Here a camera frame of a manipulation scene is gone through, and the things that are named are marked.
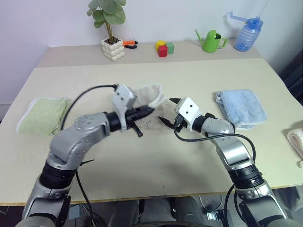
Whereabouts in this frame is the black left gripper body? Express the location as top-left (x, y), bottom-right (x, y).
top-left (124, 108), bottom-right (143, 130)

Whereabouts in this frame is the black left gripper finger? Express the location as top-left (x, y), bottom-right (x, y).
top-left (132, 121), bottom-right (144, 138)
top-left (138, 106), bottom-right (156, 117)

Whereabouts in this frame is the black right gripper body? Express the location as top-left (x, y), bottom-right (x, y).
top-left (173, 114), bottom-right (188, 133)

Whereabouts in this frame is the beige grey towel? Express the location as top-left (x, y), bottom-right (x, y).
top-left (134, 83), bottom-right (167, 131)

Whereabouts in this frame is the blue folded towel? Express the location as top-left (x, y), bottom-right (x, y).
top-left (214, 88), bottom-right (268, 131)

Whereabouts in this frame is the green folded towel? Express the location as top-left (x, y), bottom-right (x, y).
top-left (16, 96), bottom-right (73, 137)

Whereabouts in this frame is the cream pink folded towel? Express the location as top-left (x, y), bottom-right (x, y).
top-left (283, 127), bottom-right (303, 168)

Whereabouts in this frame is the red cube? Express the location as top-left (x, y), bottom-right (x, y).
top-left (158, 45), bottom-right (169, 58)

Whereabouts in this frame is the green cube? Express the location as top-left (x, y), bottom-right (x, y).
top-left (165, 42), bottom-right (176, 55)

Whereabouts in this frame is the green watering can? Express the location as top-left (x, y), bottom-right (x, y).
top-left (194, 29), bottom-right (229, 53)

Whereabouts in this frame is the green plant in white pot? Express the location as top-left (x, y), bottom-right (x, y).
top-left (86, 0), bottom-right (126, 62)

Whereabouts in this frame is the dark grey rounded shape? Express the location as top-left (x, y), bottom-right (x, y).
top-left (168, 195), bottom-right (210, 227)
top-left (104, 199), bottom-right (144, 227)

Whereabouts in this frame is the blue plastic spray bottle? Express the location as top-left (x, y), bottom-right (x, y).
top-left (223, 11), bottom-right (264, 52)

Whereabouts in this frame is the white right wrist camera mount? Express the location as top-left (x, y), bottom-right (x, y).
top-left (174, 97), bottom-right (202, 132)

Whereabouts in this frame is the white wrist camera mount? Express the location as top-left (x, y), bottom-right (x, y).
top-left (174, 97), bottom-right (202, 132)
top-left (110, 83), bottom-right (139, 132)

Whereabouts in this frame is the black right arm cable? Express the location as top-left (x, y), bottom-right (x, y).
top-left (173, 122), bottom-right (258, 227)

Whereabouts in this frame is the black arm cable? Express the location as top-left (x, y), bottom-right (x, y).
top-left (60, 84), bottom-right (118, 227)
top-left (173, 122), bottom-right (258, 227)

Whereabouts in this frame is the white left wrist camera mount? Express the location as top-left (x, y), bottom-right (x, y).
top-left (110, 83), bottom-right (139, 132)

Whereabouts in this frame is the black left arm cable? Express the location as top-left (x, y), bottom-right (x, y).
top-left (60, 84), bottom-right (118, 227)

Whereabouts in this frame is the metal table bracket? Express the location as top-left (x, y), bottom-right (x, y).
top-left (205, 210), bottom-right (226, 221)

